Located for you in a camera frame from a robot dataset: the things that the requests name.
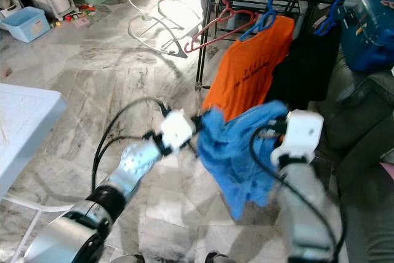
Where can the orange shirt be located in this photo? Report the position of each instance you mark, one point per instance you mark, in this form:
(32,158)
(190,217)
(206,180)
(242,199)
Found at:
(246,72)

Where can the red plastic hanger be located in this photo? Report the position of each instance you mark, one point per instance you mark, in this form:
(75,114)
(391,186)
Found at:
(207,29)

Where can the white tubular metal frame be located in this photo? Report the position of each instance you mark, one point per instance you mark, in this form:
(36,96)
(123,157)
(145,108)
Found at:
(191,27)

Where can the black metal drying rack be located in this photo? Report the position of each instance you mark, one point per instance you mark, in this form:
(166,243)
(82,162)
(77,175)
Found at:
(201,41)

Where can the blue garment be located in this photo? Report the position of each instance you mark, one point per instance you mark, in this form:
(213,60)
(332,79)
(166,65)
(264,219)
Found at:
(240,158)

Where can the small red toy pieces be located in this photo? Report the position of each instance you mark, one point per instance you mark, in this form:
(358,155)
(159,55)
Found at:
(89,9)

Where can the blue plastic hanger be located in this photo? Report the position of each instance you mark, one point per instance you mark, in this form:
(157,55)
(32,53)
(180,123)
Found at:
(263,26)
(325,26)

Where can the pink cloth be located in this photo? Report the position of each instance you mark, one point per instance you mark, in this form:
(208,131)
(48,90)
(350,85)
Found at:
(388,170)

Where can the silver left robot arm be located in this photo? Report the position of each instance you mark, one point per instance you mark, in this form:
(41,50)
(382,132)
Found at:
(135,164)

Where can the black robot foot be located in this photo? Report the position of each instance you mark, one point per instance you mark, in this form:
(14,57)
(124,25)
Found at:
(220,258)
(128,258)

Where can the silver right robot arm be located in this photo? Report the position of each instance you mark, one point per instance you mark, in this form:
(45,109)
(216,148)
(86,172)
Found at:
(301,214)

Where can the light blue plastic bin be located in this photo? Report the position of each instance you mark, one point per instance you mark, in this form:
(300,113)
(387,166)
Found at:
(26,26)

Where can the black right robot foot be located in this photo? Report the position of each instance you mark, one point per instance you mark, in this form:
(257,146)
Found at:
(220,258)

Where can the light blue folding table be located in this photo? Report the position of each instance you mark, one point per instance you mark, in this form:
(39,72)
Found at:
(24,127)

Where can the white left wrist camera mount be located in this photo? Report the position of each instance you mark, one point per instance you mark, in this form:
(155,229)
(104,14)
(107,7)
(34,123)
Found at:
(176,130)

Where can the black garment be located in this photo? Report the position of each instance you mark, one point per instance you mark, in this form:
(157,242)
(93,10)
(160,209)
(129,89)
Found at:
(308,72)

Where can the black left robot foot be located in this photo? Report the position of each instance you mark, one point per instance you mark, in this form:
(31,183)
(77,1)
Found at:
(128,258)

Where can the small pink card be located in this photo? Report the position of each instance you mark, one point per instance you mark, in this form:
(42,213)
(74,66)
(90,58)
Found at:
(81,21)

